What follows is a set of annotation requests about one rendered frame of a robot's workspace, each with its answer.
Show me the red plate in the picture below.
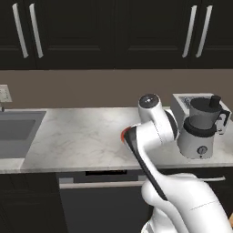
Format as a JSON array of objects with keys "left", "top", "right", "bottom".
[{"left": 120, "top": 125, "right": 132, "bottom": 146}]

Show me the grey blender with dark jug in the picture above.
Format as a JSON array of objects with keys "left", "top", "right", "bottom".
[{"left": 177, "top": 95, "right": 232, "bottom": 160}]

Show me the white toaster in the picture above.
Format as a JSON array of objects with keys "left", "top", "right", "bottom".
[{"left": 169, "top": 92, "right": 232, "bottom": 136}]

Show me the black dishwasher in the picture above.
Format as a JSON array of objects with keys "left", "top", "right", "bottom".
[{"left": 56, "top": 169, "right": 157, "bottom": 233}]

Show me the grey sink basin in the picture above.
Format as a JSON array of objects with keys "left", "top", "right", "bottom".
[{"left": 0, "top": 110, "right": 47, "bottom": 160}]

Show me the silver dishwasher handle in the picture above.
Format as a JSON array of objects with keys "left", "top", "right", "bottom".
[{"left": 58, "top": 180, "right": 147, "bottom": 190}]

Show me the black wall cupboard door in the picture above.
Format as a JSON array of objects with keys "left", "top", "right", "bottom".
[
  {"left": 115, "top": 0, "right": 201, "bottom": 70},
  {"left": 0, "top": 0, "right": 29, "bottom": 70},
  {"left": 194, "top": 0, "right": 233, "bottom": 69},
  {"left": 25, "top": 0, "right": 117, "bottom": 70}
]

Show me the white wall socket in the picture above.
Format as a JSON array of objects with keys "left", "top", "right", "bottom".
[{"left": 0, "top": 84, "right": 14, "bottom": 104}]

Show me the silver base cupboard handle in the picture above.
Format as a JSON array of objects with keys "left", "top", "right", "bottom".
[{"left": 200, "top": 176, "right": 227, "bottom": 183}]

